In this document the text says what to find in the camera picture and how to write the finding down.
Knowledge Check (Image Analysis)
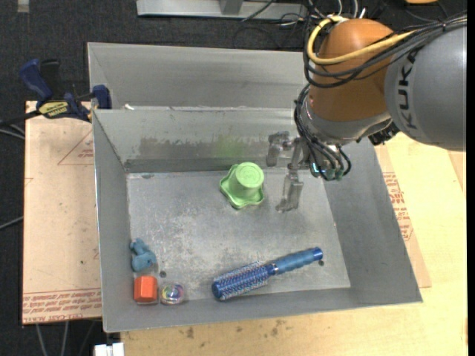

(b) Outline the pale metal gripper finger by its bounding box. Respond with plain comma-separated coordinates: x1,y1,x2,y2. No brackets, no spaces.
266,131,295,167
275,162,305,214

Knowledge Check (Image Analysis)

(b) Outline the green plastic cup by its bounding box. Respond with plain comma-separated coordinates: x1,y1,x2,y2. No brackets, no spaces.
218,161,266,211

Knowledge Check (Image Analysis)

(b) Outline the blue round hairbrush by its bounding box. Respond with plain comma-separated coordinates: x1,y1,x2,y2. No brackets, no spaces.
211,246,324,303

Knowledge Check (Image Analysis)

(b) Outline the grey metal bin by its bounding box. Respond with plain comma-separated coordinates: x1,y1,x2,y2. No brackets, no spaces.
87,42,424,334

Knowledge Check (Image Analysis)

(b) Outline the clear ball with colourful core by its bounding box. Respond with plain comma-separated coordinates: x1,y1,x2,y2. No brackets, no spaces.
159,282,186,306

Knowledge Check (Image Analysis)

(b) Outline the blue toy figure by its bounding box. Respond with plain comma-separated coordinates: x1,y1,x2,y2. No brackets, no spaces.
128,237,158,273

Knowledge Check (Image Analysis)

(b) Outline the orange block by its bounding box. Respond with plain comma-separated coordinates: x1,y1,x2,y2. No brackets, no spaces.
132,275,159,305

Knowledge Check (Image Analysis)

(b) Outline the brown cardboard board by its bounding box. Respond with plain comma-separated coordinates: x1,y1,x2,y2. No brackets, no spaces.
22,100,433,326

